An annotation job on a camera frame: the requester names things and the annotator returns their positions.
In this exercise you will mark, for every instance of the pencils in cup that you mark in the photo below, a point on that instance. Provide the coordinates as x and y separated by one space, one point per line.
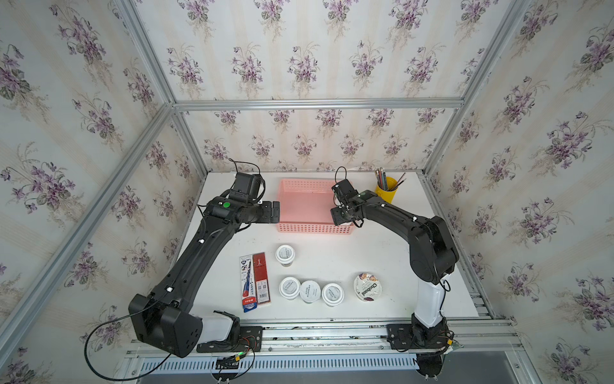
381 174

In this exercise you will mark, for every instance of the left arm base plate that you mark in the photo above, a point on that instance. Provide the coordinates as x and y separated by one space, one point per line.
223 332

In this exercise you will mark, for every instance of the pink plastic basket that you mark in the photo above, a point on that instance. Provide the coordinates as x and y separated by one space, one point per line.
305 207

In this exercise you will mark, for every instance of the red pencil box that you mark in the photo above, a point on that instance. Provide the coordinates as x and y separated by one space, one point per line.
262 286

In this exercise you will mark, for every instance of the yellow pencil cup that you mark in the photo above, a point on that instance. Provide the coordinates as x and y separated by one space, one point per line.
388 191

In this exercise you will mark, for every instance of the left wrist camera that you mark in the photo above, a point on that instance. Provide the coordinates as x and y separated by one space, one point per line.
247 188

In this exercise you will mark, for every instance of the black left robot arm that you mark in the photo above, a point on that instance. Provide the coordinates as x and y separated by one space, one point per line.
162 319

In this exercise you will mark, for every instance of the yogurt bottle row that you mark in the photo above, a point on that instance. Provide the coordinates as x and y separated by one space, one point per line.
333 294
289 288
310 291
285 255

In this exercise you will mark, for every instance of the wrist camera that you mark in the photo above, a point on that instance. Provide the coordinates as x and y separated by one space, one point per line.
344 192
247 188

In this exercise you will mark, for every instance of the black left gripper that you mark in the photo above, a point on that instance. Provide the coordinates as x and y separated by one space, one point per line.
266 215

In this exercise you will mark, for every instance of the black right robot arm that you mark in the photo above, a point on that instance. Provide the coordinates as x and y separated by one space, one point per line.
432 252

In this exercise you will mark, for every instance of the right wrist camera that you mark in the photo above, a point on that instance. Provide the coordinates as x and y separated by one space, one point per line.
344 192

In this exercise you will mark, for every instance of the aluminium mounting rail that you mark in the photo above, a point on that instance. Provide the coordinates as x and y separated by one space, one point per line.
464 334

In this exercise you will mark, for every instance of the wide Chobani yogurt cup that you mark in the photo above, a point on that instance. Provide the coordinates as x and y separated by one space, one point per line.
367 287

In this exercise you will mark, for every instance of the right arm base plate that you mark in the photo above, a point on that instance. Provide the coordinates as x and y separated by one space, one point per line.
417 336

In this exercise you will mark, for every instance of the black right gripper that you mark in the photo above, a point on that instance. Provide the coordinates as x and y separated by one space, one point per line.
336 218

